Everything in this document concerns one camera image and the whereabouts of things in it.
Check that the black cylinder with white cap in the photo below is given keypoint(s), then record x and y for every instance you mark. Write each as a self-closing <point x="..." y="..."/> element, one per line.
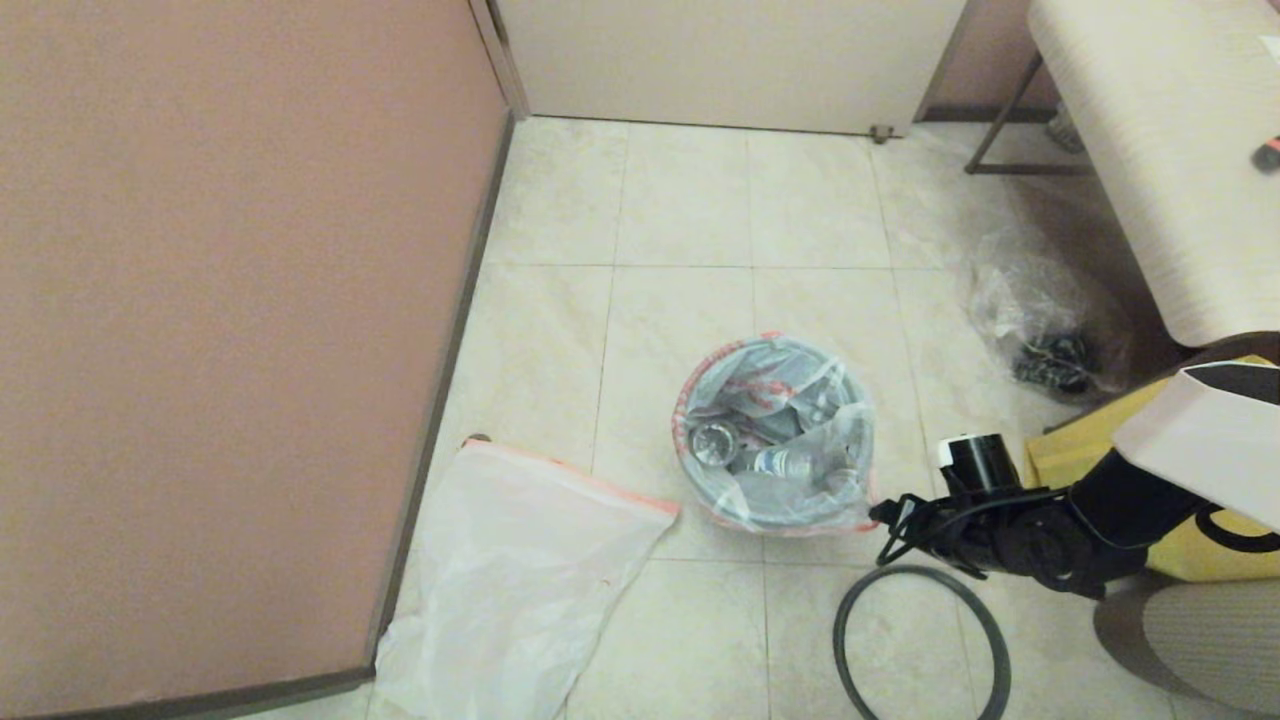
<point x="980" y="468"/>

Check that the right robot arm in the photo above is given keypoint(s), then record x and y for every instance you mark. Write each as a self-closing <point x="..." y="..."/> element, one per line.
<point x="1130" y="500"/>

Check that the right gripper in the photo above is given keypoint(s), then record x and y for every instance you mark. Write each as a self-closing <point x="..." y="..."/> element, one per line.
<point x="965" y="535"/>

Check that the beige wood-grain table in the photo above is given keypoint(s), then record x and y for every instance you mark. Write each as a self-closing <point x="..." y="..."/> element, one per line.
<point x="1160" y="150"/>

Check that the clear crumpled plastic bag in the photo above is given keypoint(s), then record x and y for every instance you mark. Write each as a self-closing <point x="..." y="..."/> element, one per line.
<point x="1030" y="300"/>

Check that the yellow fabric tote bag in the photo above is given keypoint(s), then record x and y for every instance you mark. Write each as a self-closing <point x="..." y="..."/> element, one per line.
<point x="1055" y="460"/>

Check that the dark metal table leg frame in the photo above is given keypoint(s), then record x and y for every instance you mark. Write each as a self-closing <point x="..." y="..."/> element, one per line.
<point x="1030" y="171"/>

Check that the grey ribbed round seat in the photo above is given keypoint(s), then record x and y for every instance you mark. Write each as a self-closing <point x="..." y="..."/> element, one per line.
<point x="1210" y="645"/>

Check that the grey door frame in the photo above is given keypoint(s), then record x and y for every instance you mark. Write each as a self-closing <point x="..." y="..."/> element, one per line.
<point x="498" y="55"/>

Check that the beige door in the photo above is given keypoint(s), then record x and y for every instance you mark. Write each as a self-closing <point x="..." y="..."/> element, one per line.
<point x="730" y="60"/>

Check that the small metal door stopper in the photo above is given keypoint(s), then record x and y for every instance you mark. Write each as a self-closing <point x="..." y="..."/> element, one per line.
<point x="880" y="133"/>

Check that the small grey bottle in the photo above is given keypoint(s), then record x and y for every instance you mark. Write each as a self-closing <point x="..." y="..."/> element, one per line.
<point x="1062" y="130"/>

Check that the clear plastic water bottle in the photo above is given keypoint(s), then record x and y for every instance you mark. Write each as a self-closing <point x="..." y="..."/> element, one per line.
<point x="790" y="462"/>

